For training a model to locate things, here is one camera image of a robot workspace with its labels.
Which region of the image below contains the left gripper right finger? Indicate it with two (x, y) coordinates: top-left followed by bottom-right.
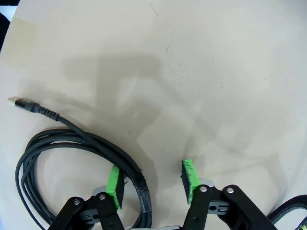
(181, 158), (275, 230)

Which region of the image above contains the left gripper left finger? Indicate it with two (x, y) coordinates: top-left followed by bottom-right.
(49, 165), (125, 230)

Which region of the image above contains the thin black braided USB cable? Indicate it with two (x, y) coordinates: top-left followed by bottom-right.
(7, 95), (153, 230)

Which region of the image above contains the black power cable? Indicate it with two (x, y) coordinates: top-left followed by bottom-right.
(266, 195), (307, 230)

